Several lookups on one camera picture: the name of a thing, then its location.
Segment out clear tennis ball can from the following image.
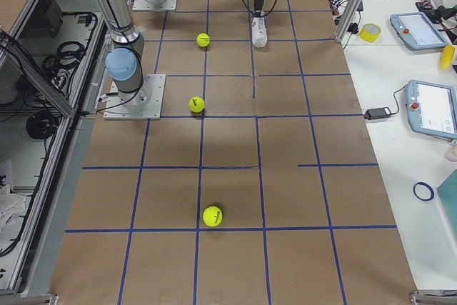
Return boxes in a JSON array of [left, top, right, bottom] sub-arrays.
[[251, 17, 268, 48]]

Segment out near right tennis ball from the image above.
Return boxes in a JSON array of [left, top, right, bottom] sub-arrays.
[[202, 206, 223, 227]]

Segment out tennis ball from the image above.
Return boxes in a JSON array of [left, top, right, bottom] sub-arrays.
[[196, 33, 211, 48], [189, 96, 205, 114], [202, 206, 223, 227]]

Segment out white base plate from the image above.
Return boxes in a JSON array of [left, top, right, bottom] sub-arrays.
[[132, 0, 177, 12], [103, 74, 166, 120]]

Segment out far teach pendant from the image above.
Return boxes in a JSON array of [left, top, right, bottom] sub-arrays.
[[390, 12, 448, 51]]

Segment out near teach pendant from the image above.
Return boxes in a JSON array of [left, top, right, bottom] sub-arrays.
[[405, 80, 456, 140]]

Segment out teach pendant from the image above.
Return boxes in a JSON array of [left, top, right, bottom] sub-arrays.
[[390, 12, 448, 51], [405, 80, 456, 140]]

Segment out yellow banana toy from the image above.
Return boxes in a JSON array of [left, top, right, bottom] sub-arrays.
[[439, 44, 456, 71]]

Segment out blue tape ring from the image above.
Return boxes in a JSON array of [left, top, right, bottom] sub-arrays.
[[412, 181, 436, 202]]

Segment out teal board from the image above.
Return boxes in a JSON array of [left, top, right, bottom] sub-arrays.
[[438, 169, 457, 232]]

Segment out black coiled cables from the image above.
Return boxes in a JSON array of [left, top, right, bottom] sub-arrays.
[[25, 108, 54, 141]]

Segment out center tennis ball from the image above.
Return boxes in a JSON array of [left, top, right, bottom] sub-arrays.
[[196, 33, 211, 48]]

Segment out white crumpled cloth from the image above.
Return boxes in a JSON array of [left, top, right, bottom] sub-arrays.
[[1, 184, 26, 231]]

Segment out black power adapter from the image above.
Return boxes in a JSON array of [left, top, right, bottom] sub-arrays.
[[363, 107, 392, 120]]

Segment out yellow tape roll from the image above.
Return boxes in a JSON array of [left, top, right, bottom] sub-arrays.
[[359, 23, 381, 43]]

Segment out far right tennis ball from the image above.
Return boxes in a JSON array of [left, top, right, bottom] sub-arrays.
[[189, 96, 205, 114]]

